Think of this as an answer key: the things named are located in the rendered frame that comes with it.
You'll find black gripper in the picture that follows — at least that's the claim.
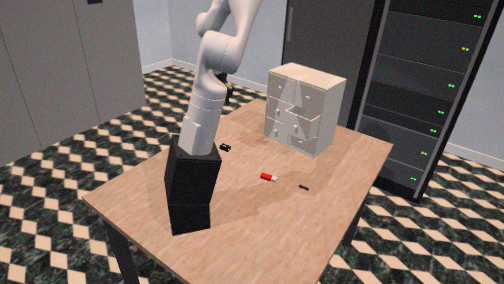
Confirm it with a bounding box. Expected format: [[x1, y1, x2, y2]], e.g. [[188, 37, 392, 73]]
[[214, 72, 234, 106]]

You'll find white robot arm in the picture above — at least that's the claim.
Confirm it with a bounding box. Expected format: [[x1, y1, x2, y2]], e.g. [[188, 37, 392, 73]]
[[178, 0, 262, 156]]

